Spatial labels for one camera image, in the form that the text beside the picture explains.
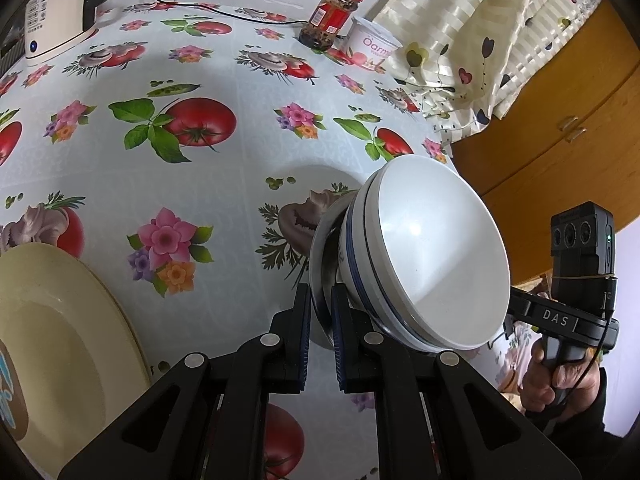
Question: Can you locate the white electric kettle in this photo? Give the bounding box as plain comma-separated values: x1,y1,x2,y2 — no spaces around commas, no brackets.
22,0,146,56

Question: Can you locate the floral printed tablecloth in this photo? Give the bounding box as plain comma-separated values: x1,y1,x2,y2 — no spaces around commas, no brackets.
0,2,546,480

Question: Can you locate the white kettle base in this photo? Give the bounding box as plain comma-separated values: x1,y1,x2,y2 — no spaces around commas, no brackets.
25,7,121,67

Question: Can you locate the glass jar with red lid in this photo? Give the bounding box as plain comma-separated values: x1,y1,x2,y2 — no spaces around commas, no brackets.
299,0,365,53

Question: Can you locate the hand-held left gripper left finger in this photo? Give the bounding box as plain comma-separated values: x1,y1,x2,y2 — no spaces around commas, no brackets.
57,282,313,480

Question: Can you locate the cream curtain with heart print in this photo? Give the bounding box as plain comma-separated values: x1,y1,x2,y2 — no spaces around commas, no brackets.
382,0,606,146

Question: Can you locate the white yogurt cup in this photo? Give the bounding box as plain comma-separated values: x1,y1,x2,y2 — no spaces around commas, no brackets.
341,16,403,72

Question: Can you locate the wooden cabinet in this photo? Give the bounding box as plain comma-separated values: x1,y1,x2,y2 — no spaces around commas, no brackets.
450,0,640,286

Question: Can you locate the clear cabinet handle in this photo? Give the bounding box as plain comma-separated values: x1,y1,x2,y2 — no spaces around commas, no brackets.
557,116,587,142

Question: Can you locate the person's right hand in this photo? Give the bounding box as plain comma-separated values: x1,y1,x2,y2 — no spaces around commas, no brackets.
521,337,603,413

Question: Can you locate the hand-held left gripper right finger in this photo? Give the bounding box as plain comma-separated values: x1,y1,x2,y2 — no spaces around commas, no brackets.
328,284,583,480

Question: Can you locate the large beige plate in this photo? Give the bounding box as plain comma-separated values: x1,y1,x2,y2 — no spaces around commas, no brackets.
0,245,152,471

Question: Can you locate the stainless steel bowl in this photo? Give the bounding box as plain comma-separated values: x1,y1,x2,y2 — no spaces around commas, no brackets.
309,195,381,348

